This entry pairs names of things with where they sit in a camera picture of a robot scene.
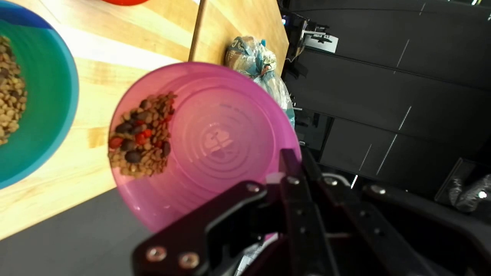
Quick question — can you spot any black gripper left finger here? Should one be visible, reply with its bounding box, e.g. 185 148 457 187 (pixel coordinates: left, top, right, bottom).
130 147 338 276

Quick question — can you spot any purple plastic bowl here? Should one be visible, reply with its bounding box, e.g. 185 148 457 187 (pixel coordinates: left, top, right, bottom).
105 61 303 234

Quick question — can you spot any wrapped bowl of food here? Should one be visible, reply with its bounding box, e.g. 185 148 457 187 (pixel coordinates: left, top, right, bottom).
223 35 277 78

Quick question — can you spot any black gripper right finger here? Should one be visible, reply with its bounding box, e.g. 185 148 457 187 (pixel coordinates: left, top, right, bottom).
300 150 491 276

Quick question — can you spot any nut and bean mix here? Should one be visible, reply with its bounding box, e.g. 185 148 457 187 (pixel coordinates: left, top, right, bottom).
0 35 177 179

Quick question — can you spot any green plastic bowl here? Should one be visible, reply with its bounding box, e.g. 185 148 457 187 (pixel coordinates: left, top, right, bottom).
0 0 81 191

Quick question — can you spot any red plate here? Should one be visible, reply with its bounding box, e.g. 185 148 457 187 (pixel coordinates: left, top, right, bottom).
101 0 150 7

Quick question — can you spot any clear plastic bag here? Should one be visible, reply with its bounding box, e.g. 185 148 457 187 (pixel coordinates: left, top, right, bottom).
253 52 297 129

